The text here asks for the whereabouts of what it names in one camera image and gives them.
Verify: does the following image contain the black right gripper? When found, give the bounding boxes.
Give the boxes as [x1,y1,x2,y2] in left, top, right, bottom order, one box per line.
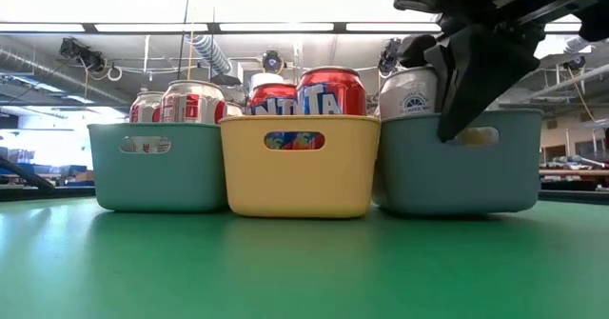
[393,0,609,144]

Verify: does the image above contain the blue-grey plastic bin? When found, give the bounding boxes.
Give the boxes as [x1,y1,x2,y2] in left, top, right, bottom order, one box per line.
[372,108,545,217]

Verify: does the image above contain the silver Diet Coke can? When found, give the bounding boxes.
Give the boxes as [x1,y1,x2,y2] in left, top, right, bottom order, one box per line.
[128,90,166,124]
[159,79,228,126]

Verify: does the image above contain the red Fanta can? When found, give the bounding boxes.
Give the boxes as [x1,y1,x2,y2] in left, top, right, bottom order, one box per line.
[246,83,300,150]
[295,66,368,150]

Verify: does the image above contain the teal plastic bin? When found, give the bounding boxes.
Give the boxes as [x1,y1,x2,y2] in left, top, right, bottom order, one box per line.
[87,122,229,214]

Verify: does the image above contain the yellow plastic bin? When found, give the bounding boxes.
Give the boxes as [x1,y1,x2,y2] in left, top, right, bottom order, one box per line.
[219,113,383,219]

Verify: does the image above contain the round black ceiling device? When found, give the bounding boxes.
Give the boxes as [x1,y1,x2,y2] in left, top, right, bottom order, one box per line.
[261,50,285,75]

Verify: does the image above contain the white cylindrical tank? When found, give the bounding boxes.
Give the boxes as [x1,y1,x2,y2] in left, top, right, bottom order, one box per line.
[249,72,285,88]

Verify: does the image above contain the wooden workbench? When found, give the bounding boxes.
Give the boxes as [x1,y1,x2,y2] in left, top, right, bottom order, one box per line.
[540,166,609,191]

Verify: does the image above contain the blue crates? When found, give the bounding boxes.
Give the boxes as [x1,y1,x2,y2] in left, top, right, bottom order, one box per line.
[32,164,90,187]

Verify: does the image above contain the black curved object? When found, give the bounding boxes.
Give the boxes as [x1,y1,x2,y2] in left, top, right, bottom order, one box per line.
[0,155,56,191]

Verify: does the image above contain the black ceiling-mounted camera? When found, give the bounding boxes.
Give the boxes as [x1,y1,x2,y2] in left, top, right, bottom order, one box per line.
[378,37,403,75]
[58,36,107,74]

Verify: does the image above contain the silver flexible ventilation duct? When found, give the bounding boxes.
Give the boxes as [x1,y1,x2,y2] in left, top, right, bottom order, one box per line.
[188,33,234,76]

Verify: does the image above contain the black dome camera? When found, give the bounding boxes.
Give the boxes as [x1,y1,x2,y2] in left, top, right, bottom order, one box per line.
[563,54,587,71]

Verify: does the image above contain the large silver ceiling duct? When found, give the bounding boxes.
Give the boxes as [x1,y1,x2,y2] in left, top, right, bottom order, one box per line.
[563,35,594,54]

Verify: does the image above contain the thin yellow hanging cable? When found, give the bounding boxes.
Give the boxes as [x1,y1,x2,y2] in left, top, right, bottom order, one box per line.
[565,66,597,123]

